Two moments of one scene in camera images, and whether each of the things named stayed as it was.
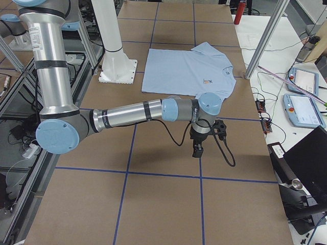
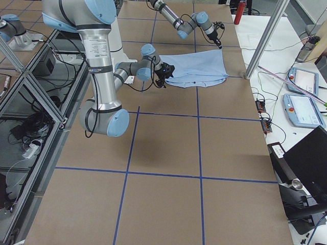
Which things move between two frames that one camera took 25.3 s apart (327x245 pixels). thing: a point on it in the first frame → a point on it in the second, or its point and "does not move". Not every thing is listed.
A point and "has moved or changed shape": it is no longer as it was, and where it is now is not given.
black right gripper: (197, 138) → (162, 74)
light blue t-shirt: (203, 70) has moved or changed shape
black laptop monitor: (308, 160) does not move
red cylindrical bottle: (240, 10) does not move
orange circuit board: (260, 105) does not move
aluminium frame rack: (25, 166) does not move
